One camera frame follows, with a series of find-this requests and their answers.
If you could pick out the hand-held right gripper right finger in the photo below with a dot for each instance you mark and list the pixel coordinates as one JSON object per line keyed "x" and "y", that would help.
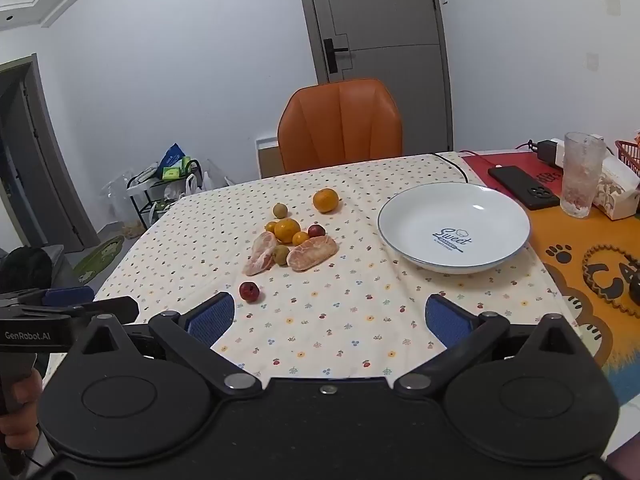
{"x": 447, "y": 322}

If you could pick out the orange leather chair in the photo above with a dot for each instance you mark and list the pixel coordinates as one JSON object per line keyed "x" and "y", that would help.
{"x": 340, "y": 125}

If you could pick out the white power strip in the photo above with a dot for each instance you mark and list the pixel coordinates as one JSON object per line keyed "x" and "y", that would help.
{"x": 557, "y": 141}

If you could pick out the clear drinking glass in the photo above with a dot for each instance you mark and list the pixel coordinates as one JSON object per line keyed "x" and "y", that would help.
{"x": 582, "y": 175}

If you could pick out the grey door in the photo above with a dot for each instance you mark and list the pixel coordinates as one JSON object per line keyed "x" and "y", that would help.
{"x": 380, "y": 15}

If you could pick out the white plate with blue print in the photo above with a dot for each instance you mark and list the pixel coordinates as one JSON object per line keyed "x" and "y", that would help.
{"x": 450, "y": 215}

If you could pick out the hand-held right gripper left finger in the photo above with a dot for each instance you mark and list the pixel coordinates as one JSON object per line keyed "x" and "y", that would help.
{"x": 212, "y": 317}

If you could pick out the clear plastic bag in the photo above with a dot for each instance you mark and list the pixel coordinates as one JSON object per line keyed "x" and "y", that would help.
{"x": 117, "y": 195}

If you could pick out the small orange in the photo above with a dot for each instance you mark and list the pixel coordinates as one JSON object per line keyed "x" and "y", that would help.
{"x": 270, "y": 226}
{"x": 300, "y": 238}

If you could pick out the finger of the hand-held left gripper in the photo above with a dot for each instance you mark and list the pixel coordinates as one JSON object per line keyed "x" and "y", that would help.
{"x": 110, "y": 307}
{"x": 70, "y": 296}

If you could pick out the person's left hand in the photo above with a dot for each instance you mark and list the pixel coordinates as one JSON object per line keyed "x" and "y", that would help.
{"x": 25, "y": 405}

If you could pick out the small red fruit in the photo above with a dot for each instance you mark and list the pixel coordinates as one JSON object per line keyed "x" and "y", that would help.
{"x": 316, "y": 231}
{"x": 248, "y": 290}

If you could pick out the green floor mat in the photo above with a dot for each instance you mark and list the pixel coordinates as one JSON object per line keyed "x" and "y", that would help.
{"x": 100, "y": 257}

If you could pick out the orange cat print mat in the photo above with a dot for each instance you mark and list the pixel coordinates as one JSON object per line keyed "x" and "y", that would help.
{"x": 565, "y": 230}

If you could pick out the blue bag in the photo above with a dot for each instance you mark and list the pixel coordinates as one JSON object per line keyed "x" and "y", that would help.
{"x": 173, "y": 156}

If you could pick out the black charger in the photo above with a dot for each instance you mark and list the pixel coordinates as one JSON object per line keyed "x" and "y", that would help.
{"x": 549, "y": 152}

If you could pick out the black smartphone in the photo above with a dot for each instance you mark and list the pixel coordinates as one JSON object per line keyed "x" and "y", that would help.
{"x": 522, "y": 186}

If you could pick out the grey doorway frame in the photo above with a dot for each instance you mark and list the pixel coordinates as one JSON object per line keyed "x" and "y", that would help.
{"x": 42, "y": 160}

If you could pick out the white plastic bag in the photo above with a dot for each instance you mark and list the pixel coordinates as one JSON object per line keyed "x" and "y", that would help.
{"x": 196, "y": 184}

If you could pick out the red plastic basket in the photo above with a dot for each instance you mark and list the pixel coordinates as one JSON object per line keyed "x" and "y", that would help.
{"x": 629, "y": 155}

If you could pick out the peeled pomelo segment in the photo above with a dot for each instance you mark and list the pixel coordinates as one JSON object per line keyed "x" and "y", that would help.
{"x": 312, "y": 254}
{"x": 259, "y": 254}

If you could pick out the black metal rack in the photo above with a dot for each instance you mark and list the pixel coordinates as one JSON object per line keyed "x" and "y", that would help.
{"x": 150, "y": 190}

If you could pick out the dark cloth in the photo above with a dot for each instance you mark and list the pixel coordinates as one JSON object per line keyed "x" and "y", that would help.
{"x": 25, "y": 267}

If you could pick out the floral tissue box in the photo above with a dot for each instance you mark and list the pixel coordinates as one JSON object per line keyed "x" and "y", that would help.
{"x": 615, "y": 185}

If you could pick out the green packet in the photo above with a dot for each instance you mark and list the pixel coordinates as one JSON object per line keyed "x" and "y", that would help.
{"x": 172, "y": 172}

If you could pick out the large orange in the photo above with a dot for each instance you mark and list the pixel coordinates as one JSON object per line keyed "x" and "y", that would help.
{"x": 325, "y": 200}

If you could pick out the small greenish brown fruit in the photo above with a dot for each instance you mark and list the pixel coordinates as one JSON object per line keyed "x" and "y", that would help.
{"x": 280, "y": 209}
{"x": 281, "y": 255}

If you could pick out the medium orange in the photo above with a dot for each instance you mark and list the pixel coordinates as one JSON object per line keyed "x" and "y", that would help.
{"x": 287, "y": 230}

